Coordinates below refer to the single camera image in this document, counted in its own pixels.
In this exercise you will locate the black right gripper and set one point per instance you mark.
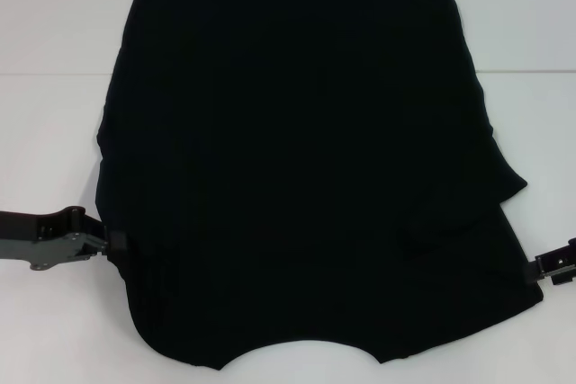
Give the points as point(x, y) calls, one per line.
point(573, 251)

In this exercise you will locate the black t-shirt with white print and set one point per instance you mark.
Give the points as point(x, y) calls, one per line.
point(306, 154)

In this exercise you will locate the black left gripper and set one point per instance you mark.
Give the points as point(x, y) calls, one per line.
point(45, 240)

